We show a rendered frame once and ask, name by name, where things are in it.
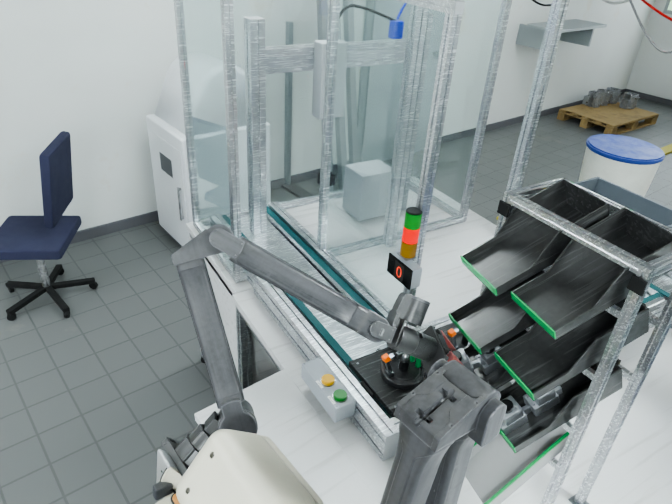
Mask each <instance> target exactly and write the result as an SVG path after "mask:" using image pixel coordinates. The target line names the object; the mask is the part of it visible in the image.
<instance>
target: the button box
mask: <svg viewBox="0 0 672 504"><path fill-rule="evenodd" d="M325 374H331V375H333V376H334V378H335V382H334V384H332V385H330V386H327V385H324V384H323V383H322V382H321V378H322V376H323V375H325ZM301 378H302V379H303V380H304V382H305V383H306V384H307V386H308V387H309V388H310V390H311V391H312V393H313V394H314V395H315V397H316V398H317V399H318V401H319V402H320V404H321V405H322V406H323V408H324V409H325V410H326V412H327V413H328V414H329V416H330V417H331V419H332V420H333V421H334V422H335V423H336V422H338V421H341V420H343V419H345V418H348V417H350V416H352V415H354V414H355V405H356V400H355V399H354V397H353V396H352V395H351V394H350V392H349V391H348V390H347V389H346V388H345V386H344V385H343V384H342V383H341V381H340V380H339V379H338V378H337V376H336V375H335V374H334V373H333V371H332V370H331V369H330V368H329V366H328V365H327V364H326V363H325V361H324V360H323V359H322V358H321V357H319V358H316V359H313V360H310V361H308V362H305V363H302V370H301ZM337 389H342V390H345V391H346V392H347V398H346V400H344V401H337V400H335V399H334V397H333V393H334V391H335V390H337Z"/></svg>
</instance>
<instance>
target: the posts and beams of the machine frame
mask: <svg viewBox="0 0 672 504"><path fill-rule="evenodd" d="M569 2H570V0H552V4H551V8H550V12H549V17H548V21H547V25H546V29H545V33H544V37H543V41H542V45H541V49H540V53H539V57H538V62H537V66H536V70H535V74H534V78H533V82H532V86H531V90H530V94H529V98H528V103H527V107H526V111H525V115H524V119H523V123H522V127H521V131H520V135H519V139H518V143H517V148H516V152H515V156H514V160H513V164H512V168H511V172H510V176H509V180H508V184H507V189H506V191H508V192H509V190H513V189H518V188H521V187H522V183H523V179H524V175H525V171H526V168H527V164H528V160H529V156H530V152H531V148H532V144H533V141H534V137H535V133H536V129H537V125H538V121H539V117H540V114H541V110H542V106H543V102H544V98H545V94H546V90H547V87H548V83H549V79H550V75H551V71H552V67H553V63H554V60H555V56H556V52H557V48H558V44H559V40H560V36H561V33H562V29H563V25H564V21H565V17H566V13H567V9H568V6H569Z"/></svg>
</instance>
